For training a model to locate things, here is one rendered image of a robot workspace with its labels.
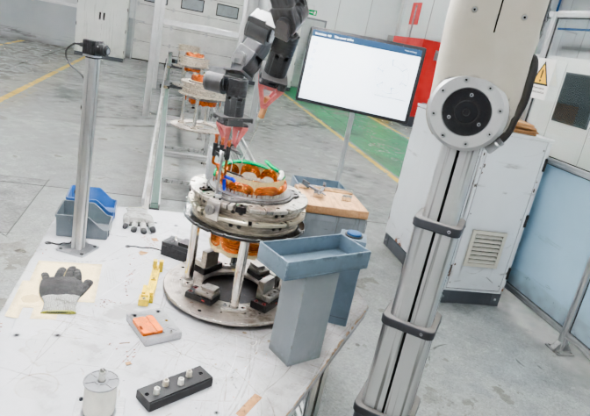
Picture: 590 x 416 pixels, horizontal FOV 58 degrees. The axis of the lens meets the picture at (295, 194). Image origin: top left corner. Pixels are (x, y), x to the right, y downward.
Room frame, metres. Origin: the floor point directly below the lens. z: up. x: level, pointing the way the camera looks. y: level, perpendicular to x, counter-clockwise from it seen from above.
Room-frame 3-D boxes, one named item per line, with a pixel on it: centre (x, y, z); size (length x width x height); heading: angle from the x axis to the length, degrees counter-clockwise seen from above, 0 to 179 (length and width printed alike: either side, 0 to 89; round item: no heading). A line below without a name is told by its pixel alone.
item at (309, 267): (1.13, -0.07, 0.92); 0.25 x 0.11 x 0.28; 130
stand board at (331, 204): (1.55, -0.11, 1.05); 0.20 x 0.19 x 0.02; 13
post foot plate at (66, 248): (1.45, 0.61, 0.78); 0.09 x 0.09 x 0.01; 81
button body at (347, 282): (1.34, -0.18, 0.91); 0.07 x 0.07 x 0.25; 86
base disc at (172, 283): (1.37, 0.12, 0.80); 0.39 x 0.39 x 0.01
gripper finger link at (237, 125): (1.50, 0.21, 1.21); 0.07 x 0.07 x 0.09; 34
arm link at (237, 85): (1.50, 0.22, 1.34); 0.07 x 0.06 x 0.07; 69
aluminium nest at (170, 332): (1.11, 0.27, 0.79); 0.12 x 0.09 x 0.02; 41
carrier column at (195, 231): (1.34, 0.25, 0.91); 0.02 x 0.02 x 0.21
